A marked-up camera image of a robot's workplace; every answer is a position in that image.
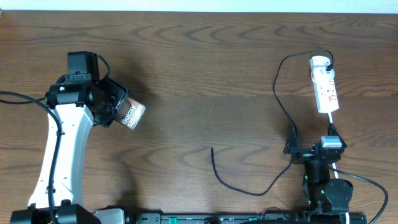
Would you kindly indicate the white power strip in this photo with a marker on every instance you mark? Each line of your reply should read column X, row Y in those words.
column 325, row 90

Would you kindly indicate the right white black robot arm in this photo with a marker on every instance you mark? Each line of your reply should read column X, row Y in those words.
column 328, row 197

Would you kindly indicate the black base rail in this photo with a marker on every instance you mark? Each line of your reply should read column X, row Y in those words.
column 271, row 216

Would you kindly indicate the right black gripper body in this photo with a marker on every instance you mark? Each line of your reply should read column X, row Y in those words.
column 303, row 155

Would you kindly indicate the white charger plug adapter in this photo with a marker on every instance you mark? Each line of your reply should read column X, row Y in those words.
column 319, row 61

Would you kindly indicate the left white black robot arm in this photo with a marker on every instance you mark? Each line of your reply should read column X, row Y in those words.
column 58, row 195

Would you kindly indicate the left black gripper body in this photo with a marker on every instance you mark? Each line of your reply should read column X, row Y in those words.
column 109, row 101

